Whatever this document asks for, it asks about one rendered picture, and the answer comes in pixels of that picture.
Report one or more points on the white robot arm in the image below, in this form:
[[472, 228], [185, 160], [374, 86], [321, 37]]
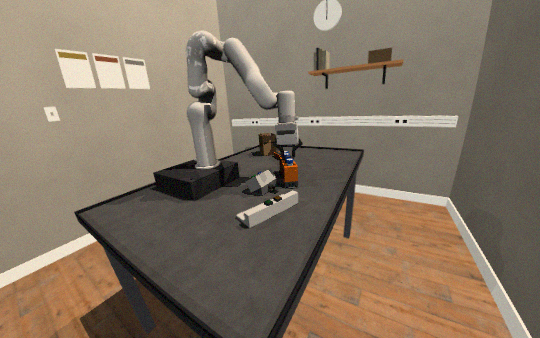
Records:
[[202, 44]]

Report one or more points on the open brown cardboard box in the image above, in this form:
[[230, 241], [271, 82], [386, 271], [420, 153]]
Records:
[[266, 143]]

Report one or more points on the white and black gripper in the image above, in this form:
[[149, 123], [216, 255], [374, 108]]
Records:
[[288, 137]]

